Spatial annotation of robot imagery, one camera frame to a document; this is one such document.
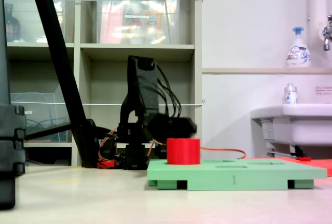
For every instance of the black tripod leg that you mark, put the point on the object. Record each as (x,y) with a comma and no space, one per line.
(7,156)
(60,53)

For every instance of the white pump soap bottle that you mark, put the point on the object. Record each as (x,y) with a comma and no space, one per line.
(298,53)

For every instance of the red cylinder block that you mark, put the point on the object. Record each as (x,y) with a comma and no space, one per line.
(182,151)

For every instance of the white ceramic sink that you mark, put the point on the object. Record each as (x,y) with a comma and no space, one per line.
(298,128)

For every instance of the bottle with pink cap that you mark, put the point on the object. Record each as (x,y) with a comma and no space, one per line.
(154,19)

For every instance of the dark glass bottle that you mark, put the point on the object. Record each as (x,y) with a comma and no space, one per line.
(11,27)

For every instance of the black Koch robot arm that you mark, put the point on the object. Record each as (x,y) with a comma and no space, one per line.
(144,91)

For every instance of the green shape sorter board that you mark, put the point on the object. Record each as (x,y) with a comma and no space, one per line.
(233,172)

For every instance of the large clear storage bin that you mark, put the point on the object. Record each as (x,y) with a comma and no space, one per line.
(166,27)

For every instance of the beige shelf unit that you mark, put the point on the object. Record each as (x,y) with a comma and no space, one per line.
(137,50)

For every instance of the red base clamp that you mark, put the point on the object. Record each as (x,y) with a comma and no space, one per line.
(106,164)

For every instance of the small clear sanitizer bottle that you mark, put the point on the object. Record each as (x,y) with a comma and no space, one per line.
(290,97)

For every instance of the pink wall label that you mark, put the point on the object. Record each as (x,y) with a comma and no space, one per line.
(324,90)

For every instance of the chrome faucet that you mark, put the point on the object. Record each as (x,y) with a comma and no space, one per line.
(327,37)

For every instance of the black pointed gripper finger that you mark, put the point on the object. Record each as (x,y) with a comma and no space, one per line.
(193,129)

